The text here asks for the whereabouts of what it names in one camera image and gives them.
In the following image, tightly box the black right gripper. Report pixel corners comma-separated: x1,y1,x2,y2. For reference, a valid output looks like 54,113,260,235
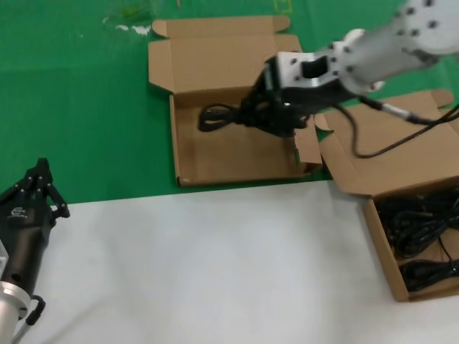
238,80,360,139

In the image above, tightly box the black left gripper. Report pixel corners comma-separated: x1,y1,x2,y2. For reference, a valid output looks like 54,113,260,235
0,157,72,292

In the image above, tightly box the black cable bundle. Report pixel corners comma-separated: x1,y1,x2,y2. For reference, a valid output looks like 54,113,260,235
399,258,459,294
198,103,254,135

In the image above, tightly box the cardboard box with round holes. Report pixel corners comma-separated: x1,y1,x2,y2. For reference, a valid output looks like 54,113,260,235
147,15,323,188

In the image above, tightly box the green table mat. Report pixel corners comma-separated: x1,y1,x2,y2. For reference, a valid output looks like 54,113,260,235
0,0,459,208

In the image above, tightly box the clear plastic film scrap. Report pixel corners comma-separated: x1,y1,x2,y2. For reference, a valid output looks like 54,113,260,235
101,5,153,37

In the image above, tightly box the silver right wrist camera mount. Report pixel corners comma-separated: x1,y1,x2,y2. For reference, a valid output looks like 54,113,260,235
264,51,342,92

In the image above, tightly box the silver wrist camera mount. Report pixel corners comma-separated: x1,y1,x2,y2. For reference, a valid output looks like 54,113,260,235
264,51,342,92
0,242,9,282

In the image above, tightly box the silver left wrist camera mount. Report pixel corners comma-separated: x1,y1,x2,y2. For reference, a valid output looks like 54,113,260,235
0,242,9,282

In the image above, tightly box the cardboard box with cables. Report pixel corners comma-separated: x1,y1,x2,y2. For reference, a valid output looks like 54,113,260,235
313,89,459,303

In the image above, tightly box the left arm black signal cable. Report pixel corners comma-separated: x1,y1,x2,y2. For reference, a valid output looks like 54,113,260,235
10,294,47,344

